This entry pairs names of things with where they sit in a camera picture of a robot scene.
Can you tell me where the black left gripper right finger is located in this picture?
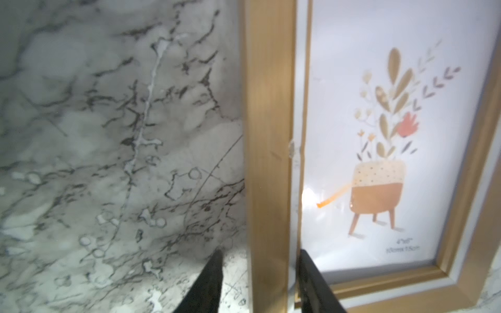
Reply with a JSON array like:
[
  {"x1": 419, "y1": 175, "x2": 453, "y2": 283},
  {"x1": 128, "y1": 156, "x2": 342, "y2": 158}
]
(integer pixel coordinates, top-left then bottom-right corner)
[{"x1": 298, "y1": 249, "x2": 347, "y2": 313}]

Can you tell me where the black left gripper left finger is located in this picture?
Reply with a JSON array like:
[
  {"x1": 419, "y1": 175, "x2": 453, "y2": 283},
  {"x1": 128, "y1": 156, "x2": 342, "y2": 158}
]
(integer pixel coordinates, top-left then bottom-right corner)
[{"x1": 174, "y1": 250, "x2": 224, "y2": 313}]

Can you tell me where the tan wooden picture frame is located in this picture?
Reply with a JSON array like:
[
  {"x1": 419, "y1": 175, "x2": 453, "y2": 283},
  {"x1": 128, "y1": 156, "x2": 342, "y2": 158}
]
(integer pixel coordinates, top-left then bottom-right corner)
[{"x1": 241, "y1": 1, "x2": 500, "y2": 312}]

